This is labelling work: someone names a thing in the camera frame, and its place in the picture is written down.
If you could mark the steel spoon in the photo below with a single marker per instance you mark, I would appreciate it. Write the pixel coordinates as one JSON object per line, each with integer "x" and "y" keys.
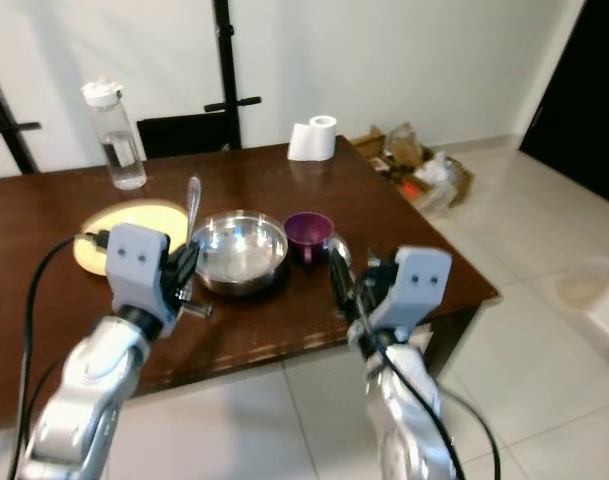
{"x": 194, "y": 195}

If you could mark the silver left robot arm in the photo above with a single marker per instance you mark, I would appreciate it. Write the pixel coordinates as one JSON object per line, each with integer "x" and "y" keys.
{"x": 84, "y": 400}

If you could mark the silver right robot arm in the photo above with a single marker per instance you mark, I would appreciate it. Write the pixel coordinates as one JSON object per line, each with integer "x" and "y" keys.
{"x": 404, "y": 420}

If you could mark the small shiny steel vessel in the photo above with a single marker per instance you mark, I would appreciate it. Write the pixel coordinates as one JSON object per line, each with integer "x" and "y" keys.
{"x": 339, "y": 248}

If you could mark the purple plastic cup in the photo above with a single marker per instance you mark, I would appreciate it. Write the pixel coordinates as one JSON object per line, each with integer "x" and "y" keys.
{"x": 309, "y": 230}

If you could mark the steel bowl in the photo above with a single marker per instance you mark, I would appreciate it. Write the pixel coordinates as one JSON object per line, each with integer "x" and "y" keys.
{"x": 239, "y": 250}

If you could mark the round yellow plate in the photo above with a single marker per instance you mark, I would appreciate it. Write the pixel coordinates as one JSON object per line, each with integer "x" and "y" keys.
{"x": 104, "y": 240}

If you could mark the open cardboard box with clutter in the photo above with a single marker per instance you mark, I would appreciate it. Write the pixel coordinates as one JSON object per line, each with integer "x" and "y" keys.
{"x": 449, "y": 195}

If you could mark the clear plastic bag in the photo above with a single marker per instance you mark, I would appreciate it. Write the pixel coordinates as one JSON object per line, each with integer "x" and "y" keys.
{"x": 399, "y": 145}

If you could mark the white paper towel roll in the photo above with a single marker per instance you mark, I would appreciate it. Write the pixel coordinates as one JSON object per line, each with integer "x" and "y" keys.
{"x": 314, "y": 142}

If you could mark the dark brown wooden table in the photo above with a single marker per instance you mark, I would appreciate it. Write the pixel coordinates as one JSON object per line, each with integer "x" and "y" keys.
{"x": 44, "y": 300}

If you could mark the clear water bottle white lid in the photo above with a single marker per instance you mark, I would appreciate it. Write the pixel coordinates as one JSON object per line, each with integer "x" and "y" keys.
{"x": 122, "y": 150}

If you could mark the black chair back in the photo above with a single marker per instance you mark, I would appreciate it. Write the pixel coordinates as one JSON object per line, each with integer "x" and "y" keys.
{"x": 179, "y": 135}

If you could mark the upright black stand pole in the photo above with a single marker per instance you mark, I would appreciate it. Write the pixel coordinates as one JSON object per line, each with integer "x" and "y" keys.
{"x": 224, "y": 60}

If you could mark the slanted black tripod leg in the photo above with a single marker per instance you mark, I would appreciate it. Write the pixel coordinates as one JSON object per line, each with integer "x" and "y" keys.
{"x": 9, "y": 125}

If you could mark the dark door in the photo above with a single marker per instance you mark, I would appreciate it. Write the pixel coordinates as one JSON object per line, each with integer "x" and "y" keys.
{"x": 579, "y": 90}

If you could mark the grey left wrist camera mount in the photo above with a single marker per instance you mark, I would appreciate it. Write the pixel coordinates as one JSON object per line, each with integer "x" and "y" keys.
{"x": 139, "y": 265}

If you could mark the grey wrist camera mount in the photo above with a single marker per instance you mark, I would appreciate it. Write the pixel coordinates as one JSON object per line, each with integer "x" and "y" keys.
{"x": 419, "y": 285}
{"x": 139, "y": 265}

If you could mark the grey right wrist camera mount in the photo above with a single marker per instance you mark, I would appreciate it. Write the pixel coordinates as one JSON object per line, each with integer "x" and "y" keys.
{"x": 419, "y": 285}

